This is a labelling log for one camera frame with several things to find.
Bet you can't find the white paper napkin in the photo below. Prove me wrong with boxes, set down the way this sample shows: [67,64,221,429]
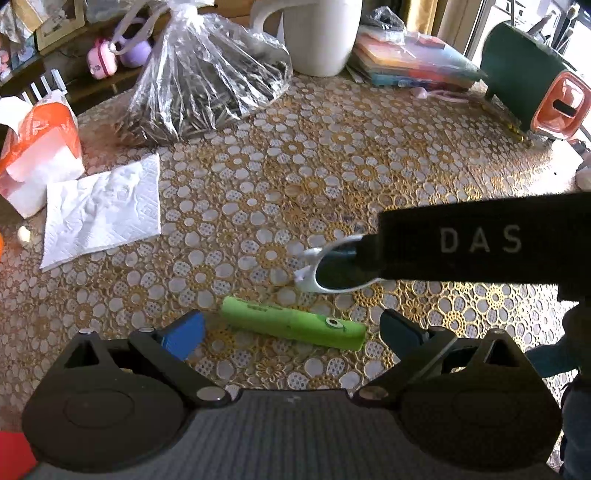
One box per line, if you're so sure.
[40,154,161,271]

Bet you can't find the purple kettlebell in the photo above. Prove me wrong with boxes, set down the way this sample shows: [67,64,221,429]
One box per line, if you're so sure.
[113,18,153,68]

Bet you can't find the plastic bag of sunflower seeds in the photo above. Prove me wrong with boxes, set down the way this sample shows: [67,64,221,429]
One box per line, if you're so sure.
[115,0,294,147]

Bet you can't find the wooden picture frame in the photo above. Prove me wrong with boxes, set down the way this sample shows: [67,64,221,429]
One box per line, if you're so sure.
[36,0,86,51]

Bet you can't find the green tube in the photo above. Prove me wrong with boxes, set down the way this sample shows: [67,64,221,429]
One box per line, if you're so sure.
[220,296,367,350]

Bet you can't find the white sunglasses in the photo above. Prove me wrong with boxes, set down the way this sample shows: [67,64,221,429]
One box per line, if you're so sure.
[294,234,384,294]

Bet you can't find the white jug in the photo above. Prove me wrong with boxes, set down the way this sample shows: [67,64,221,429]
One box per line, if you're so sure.
[249,0,363,78]

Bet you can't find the person's dark trousers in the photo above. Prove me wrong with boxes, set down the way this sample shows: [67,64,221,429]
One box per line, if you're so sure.
[558,378,591,480]

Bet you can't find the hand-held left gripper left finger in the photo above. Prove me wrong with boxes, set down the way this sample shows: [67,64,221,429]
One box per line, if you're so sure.
[60,310,232,408]

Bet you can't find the person's right hand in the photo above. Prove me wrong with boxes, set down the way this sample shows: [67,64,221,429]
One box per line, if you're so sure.
[526,339,580,377]

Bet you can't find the stack of books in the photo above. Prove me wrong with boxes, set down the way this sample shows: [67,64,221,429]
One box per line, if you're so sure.
[346,25,488,90]

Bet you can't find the floral lace tablecloth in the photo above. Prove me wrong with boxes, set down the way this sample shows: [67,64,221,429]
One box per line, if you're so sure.
[0,69,591,393]

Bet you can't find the orange tissue pack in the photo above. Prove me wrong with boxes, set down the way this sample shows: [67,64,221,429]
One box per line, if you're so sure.
[0,90,85,219]

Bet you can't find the pink toy case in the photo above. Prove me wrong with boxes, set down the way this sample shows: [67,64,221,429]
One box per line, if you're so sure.
[88,38,118,80]

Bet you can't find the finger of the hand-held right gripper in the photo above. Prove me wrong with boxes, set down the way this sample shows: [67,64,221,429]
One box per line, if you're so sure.
[356,233,386,280]

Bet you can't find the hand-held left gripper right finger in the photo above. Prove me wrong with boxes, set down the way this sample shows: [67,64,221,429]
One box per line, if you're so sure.
[353,309,532,409]

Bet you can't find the wooden sideboard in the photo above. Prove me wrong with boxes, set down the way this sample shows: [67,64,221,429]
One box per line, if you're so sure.
[0,41,153,114]

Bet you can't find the green desk organizer orange front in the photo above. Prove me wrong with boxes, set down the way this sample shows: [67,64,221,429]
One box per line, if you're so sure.
[480,22,591,139]

